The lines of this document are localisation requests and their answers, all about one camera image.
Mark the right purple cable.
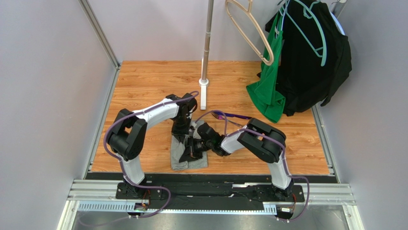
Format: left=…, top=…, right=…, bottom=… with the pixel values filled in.
left=193, top=110, right=310, bottom=222

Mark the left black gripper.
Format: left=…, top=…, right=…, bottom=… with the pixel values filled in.
left=171, top=115, right=192, bottom=144

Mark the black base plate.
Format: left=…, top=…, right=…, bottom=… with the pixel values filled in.
left=86, top=172, right=306, bottom=211

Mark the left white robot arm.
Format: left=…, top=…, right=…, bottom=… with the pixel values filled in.
left=103, top=91, right=199, bottom=188

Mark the purple cable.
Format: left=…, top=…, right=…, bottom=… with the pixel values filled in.
left=103, top=90, right=171, bottom=219
left=193, top=110, right=310, bottom=222

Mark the grey cloth napkin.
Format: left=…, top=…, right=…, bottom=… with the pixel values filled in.
left=170, top=121, right=208, bottom=171

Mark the black shirt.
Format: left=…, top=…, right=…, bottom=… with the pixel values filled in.
left=265, top=0, right=352, bottom=116

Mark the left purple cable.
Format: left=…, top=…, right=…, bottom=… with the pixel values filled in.
left=103, top=90, right=171, bottom=219

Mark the green shirt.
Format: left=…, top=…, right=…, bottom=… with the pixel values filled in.
left=246, top=13, right=285, bottom=123

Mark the metal stand pole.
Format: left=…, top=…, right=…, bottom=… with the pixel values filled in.
left=199, top=0, right=214, bottom=85

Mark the beige clothes hanger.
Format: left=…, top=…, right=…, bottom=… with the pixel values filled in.
left=225, top=0, right=275, bottom=66

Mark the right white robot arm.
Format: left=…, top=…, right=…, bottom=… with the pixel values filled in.
left=171, top=118, right=294, bottom=196

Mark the purple knife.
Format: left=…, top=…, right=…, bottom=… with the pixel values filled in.
left=215, top=112, right=252, bottom=120

